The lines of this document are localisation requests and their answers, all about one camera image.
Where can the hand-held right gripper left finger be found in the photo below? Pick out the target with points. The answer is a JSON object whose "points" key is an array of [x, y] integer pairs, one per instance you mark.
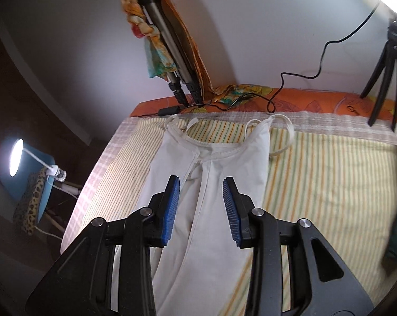
{"points": [[171, 200]]}

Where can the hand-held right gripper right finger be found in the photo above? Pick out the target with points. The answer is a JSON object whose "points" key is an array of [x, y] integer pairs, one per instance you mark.
{"points": [[230, 204]]}

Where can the striped bed sheet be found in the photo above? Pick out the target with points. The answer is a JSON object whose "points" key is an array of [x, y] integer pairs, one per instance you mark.
{"points": [[317, 184]]}

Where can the black power adapter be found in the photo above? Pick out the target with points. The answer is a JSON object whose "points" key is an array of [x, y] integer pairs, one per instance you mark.
{"points": [[168, 110]]}

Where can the orange leaf-print bed sheet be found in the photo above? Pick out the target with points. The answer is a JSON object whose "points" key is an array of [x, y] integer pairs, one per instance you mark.
{"points": [[303, 102]]}

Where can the blue side table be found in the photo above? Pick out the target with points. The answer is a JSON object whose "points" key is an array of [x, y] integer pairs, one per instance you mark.
{"points": [[30, 184]]}

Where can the leopard print cloth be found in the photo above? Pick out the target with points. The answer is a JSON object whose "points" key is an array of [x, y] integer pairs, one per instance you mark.
{"points": [[28, 200]]}

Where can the white desk lamp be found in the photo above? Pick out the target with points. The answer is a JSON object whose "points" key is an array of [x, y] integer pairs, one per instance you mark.
{"points": [[27, 161]]}

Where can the small black tripod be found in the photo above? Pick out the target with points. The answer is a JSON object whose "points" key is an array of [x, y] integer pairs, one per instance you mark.
{"points": [[386, 72]]}

